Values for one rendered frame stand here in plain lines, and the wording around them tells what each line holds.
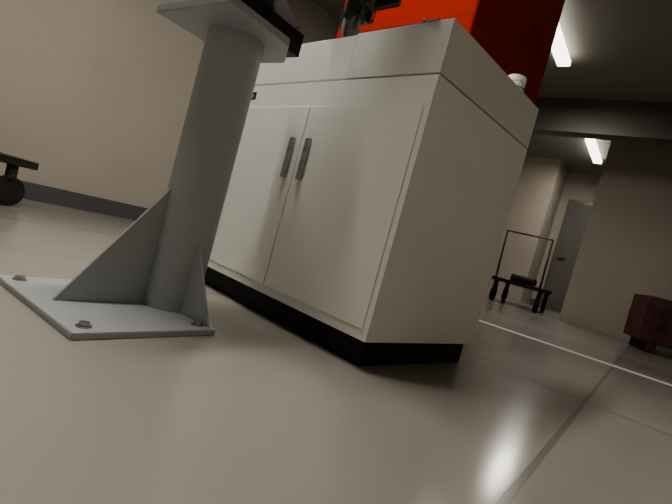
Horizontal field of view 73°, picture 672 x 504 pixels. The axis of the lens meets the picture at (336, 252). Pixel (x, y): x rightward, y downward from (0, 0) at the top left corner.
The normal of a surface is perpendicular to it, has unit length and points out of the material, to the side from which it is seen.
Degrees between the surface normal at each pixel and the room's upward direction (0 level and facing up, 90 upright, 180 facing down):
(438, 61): 90
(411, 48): 90
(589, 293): 90
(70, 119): 90
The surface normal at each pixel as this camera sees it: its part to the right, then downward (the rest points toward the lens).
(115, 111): 0.78, 0.24
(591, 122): -0.57, -0.12
